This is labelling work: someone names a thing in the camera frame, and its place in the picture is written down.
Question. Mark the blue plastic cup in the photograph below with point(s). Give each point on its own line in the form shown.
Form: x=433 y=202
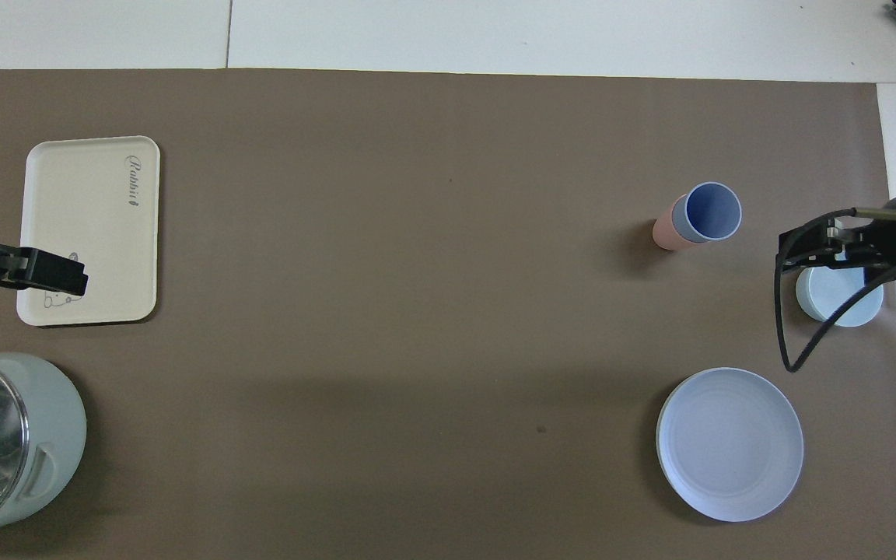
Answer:
x=714 y=211

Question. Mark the pink plastic cup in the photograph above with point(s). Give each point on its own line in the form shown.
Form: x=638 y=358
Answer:
x=666 y=232

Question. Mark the cream rabbit print tray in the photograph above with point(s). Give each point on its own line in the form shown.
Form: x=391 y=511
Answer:
x=82 y=218

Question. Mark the light blue bowl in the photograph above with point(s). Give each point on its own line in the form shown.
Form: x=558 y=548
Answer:
x=833 y=299

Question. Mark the pale green cooking pot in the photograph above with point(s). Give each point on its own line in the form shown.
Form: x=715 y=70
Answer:
x=55 y=428

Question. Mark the light blue plate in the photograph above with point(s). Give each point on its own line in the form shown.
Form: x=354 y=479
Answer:
x=729 y=443

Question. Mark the brown paper table mat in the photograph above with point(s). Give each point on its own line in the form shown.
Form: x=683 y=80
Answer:
x=417 y=311

